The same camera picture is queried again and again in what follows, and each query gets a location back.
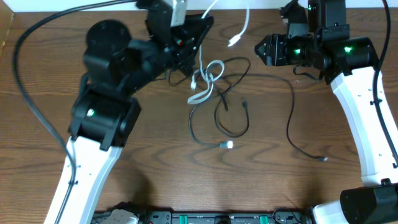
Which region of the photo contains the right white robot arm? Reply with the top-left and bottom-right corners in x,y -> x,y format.
254,0 -> 397,223

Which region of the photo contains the long thin black cable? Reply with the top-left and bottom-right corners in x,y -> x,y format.
217,73 -> 328,162

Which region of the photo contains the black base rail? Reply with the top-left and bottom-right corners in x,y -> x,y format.
91,202 -> 314,224

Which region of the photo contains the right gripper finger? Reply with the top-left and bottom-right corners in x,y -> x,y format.
254,35 -> 271,53
257,52 -> 271,65

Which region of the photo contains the white usb cable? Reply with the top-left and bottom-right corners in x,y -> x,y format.
187,0 -> 251,105

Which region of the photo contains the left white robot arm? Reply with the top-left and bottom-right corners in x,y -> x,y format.
45,1 -> 214,223

